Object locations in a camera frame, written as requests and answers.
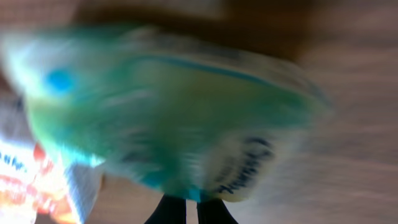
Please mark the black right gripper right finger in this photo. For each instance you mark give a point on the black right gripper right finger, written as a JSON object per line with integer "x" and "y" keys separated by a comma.
{"x": 214, "y": 212}

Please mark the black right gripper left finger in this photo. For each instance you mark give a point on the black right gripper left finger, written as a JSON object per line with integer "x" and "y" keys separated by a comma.
{"x": 170, "y": 210}

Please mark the teal tissue pack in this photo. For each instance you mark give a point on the teal tissue pack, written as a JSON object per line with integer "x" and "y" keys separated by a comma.
{"x": 179, "y": 115}

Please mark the orange tissue pack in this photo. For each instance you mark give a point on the orange tissue pack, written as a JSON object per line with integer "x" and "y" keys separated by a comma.
{"x": 32, "y": 184}

